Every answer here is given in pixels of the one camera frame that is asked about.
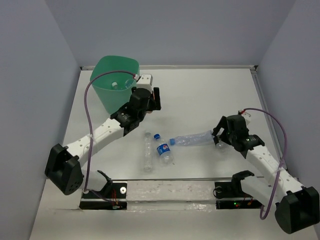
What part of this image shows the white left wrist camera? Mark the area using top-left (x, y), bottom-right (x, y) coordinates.
top-left (136, 74), bottom-right (153, 93)

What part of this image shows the black label bottle black cap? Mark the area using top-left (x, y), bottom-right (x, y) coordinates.
top-left (213, 135), bottom-right (229, 152)

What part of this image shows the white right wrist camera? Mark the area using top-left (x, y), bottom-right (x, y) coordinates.
top-left (238, 110), bottom-right (252, 125)

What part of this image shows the large clear bottle white cap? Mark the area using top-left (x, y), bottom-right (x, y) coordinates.
top-left (111, 82), bottom-right (126, 91)

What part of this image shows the pepsi label bottle blue cap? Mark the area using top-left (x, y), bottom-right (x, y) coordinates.
top-left (153, 133), bottom-right (174, 165)

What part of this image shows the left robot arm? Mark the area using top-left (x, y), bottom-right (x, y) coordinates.
top-left (44, 87), bottom-right (161, 198)

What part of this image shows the crushed clear bottle blue cap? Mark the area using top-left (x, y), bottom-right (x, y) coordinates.
top-left (169, 130), bottom-right (214, 147)

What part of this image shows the slim clear bottle white cap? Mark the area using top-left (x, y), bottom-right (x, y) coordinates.
top-left (143, 132), bottom-right (153, 172)

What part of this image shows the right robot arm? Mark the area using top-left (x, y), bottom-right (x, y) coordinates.
top-left (212, 114), bottom-right (320, 234)

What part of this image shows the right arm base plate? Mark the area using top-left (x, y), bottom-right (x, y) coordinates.
top-left (212, 181), bottom-right (262, 210)

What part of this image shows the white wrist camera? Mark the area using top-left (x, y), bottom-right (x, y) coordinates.
top-left (136, 74), bottom-right (153, 93)
top-left (238, 110), bottom-right (252, 125)

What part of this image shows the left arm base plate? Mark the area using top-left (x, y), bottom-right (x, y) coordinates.
top-left (79, 181), bottom-right (128, 211)

